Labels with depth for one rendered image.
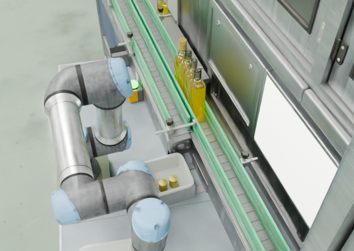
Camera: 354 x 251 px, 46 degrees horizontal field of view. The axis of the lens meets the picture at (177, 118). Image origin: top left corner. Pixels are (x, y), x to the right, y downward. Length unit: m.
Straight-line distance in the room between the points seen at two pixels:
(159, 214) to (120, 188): 0.11
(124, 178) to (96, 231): 0.76
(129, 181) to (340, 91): 0.58
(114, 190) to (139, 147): 0.97
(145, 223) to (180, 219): 0.83
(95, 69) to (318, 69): 0.60
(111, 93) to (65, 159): 0.28
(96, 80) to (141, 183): 0.37
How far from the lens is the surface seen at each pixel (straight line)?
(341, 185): 0.51
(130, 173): 0.93
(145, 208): 0.85
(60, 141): 1.02
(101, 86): 1.16
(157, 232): 0.84
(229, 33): 1.61
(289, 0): 1.29
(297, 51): 1.29
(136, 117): 1.99
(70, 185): 0.93
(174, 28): 2.30
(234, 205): 1.51
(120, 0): 2.55
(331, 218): 0.55
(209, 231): 1.64
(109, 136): 1.48
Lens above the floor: 2.19
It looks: 47 degrees down
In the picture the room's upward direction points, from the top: straight up
